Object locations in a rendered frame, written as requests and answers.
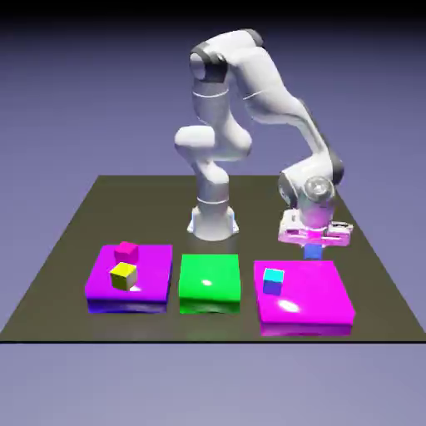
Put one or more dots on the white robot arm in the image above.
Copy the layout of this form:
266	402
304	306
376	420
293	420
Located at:
216	159

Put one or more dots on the small blue cube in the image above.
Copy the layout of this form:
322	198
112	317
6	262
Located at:
313	252

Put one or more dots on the small pink cube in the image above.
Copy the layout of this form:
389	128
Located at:
126	252

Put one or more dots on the small cyan cube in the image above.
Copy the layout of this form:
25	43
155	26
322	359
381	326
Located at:
273	281

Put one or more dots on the large green box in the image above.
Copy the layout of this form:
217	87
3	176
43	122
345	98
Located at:
209	279

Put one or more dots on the large magenta box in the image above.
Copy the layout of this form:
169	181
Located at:
309	296

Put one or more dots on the small yellow cube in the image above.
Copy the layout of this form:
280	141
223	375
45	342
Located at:
123	276

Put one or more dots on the large purple box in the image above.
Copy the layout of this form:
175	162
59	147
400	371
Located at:
149	276

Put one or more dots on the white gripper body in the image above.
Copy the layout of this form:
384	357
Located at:
313	235

